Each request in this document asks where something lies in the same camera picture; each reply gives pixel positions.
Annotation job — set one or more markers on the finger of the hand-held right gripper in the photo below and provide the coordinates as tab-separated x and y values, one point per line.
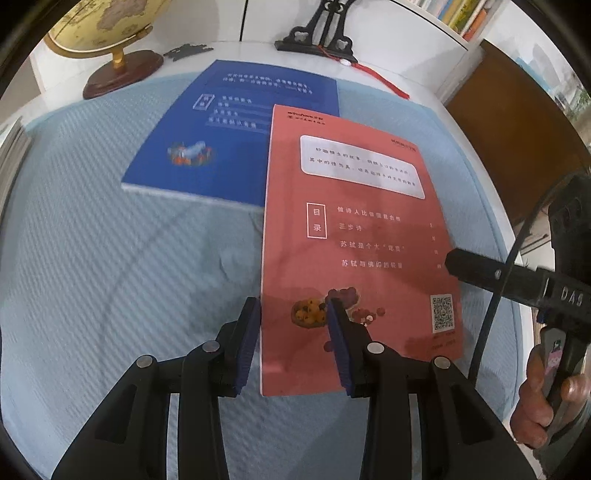
489	272

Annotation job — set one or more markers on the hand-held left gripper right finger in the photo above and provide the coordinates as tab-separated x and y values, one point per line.
341	350

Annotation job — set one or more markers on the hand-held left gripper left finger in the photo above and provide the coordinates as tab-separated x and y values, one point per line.
249	346

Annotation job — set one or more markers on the salmon red back cover book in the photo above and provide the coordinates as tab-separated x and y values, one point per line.
360	230

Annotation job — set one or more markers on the pile of thin books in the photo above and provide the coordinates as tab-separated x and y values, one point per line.
11	161

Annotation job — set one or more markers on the row of shelved books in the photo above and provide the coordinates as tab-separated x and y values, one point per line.
461	16

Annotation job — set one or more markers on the person's right hand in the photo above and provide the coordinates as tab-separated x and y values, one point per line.
531	406

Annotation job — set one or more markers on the light blue textured mat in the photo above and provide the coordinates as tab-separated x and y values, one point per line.
115	277

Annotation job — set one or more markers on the brown wooden furniture panel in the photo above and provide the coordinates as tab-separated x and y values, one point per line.
517	106

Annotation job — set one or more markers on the blue back cover book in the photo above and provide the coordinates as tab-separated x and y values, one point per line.
221	138

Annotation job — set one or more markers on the red tassel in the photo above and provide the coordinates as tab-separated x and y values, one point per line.
374	76

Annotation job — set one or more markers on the round fan red flowers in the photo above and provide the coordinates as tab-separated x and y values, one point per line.
401	55

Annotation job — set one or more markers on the black carved fan stand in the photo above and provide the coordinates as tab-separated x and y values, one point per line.
323	32

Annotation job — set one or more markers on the black metal ornament piece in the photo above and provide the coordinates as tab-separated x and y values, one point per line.
187	51

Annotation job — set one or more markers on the yellow globe on wooden base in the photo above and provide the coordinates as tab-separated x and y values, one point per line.
111	27

